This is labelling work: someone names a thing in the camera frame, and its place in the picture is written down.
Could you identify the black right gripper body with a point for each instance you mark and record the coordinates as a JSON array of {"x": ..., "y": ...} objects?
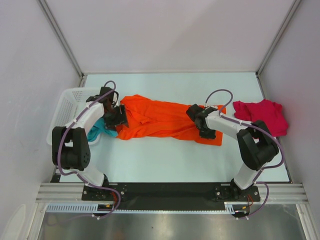
[{"x": 205, "y": 133}]

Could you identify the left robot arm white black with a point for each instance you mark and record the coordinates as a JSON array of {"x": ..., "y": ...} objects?
[{"x": 70, "y": 146}]

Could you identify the corner frame post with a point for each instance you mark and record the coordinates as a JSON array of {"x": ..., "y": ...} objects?
[
  {"x": 52, "y": 21},
  {"x": 278, "y": 36}
]

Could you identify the white slotted cable duct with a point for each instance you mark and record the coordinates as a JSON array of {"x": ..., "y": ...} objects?
[{"x": 96, "y": 208}]

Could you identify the magenta folded t-shirt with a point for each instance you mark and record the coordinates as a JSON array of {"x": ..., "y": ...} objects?
[{"x": 268, "y": 111}]

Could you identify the orange t-shirt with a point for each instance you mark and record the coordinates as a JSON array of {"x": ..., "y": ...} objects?
[{"x": 160, "y": 119}]

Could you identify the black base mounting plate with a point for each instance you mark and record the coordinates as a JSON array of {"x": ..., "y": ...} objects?
[{"x": 181, "y": 196}]

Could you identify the right corner frame post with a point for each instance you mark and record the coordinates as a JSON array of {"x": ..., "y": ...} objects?
[{"x": 278, "y": 36}]

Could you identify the teal t-shirt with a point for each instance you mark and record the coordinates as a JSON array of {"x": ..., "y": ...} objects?
[{"x": 100, "y": 128}]

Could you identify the left corner frame post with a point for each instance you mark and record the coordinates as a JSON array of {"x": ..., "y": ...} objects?
[{"x": 52, "y": 21}]

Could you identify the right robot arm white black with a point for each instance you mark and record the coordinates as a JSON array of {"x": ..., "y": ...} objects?
[{"x": 257, "y": 146}]

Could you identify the aluminium frame rail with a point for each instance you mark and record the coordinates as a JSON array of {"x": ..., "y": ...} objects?
[{"x": 279, "y": 193}]

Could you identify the white plastic basket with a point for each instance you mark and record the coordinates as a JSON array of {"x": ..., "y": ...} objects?
[{"x": 71, "y": 102}]

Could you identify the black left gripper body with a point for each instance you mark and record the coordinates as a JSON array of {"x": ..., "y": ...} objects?
[{"x": 114, "y": 117}]

